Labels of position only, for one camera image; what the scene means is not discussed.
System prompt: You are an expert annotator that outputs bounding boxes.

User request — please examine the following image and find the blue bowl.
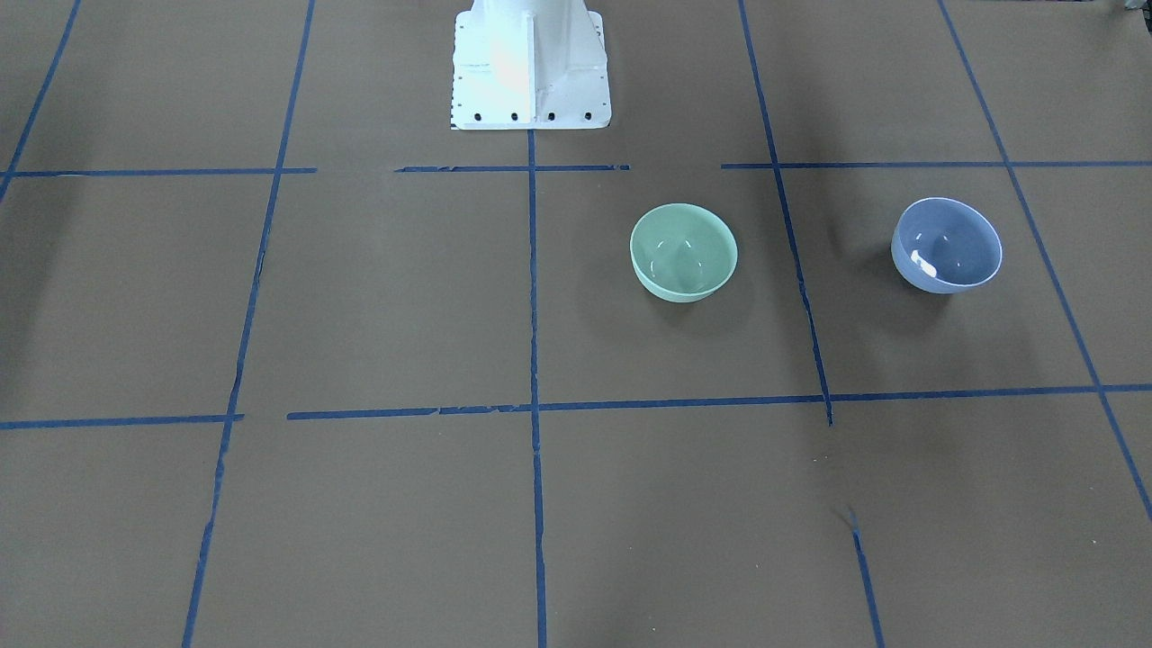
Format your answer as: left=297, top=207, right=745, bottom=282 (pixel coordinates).
left=890, top=197, right=1005, bottom=294

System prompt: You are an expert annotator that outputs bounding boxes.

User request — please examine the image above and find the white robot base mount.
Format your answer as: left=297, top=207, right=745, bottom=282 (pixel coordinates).
left=450, top=1, right=612, bottom=131

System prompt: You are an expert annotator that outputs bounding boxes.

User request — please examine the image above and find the green bowl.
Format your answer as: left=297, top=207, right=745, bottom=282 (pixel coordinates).
left=628, top=202, right=738, bottom=303

